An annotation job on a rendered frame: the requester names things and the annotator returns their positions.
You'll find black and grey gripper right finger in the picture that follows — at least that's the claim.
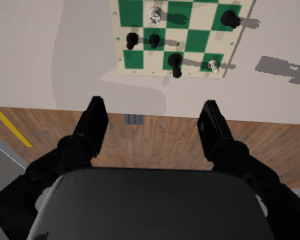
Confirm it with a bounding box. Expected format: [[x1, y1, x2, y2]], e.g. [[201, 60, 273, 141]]
[[197, 100, 300, 240]]

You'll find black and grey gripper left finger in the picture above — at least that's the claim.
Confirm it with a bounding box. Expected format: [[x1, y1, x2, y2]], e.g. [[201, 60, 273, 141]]
[[0, 96, 109, 240]]

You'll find green and cream chessboard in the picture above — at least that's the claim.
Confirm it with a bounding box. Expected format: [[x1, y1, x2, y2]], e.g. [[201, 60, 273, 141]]
[[109, 0, 253, 79]]

